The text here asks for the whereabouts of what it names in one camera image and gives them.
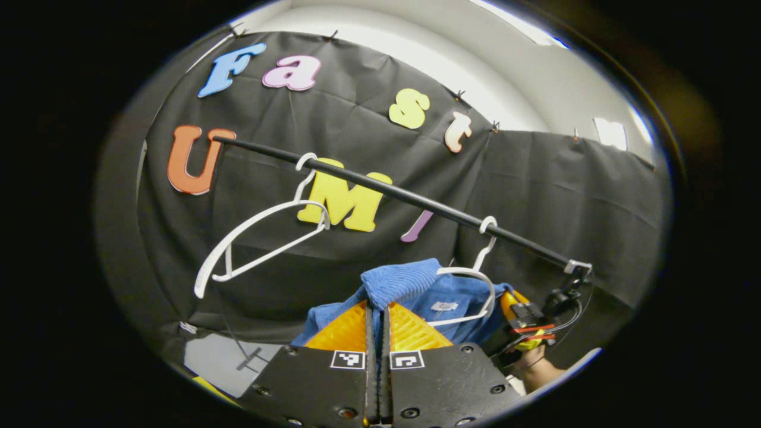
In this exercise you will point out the small ceiling light panel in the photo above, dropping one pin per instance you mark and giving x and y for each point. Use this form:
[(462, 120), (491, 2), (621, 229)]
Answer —
[(611, 134)]

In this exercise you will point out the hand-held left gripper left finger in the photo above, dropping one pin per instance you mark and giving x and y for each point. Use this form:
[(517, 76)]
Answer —
[(315, 386)]

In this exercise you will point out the blue garment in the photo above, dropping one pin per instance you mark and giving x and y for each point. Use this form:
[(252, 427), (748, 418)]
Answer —
[(398, 279)]

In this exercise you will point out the black backdrop cloth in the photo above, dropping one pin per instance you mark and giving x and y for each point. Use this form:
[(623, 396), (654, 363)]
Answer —
[(250, 249)]

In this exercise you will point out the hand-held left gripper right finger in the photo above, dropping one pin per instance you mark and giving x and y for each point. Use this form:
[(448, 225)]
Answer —
[(446, 386)]

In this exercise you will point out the white plastic hanger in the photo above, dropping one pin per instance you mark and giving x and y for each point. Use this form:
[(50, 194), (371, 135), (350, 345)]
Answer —
[(261, 217), (484, 285)]

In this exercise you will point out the large ceiling light panel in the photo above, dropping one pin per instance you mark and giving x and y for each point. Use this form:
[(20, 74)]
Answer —
[(523, 24)]

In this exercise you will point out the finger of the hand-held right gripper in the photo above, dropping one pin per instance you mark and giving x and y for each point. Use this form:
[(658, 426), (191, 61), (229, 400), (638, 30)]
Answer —
[(514, 304)]

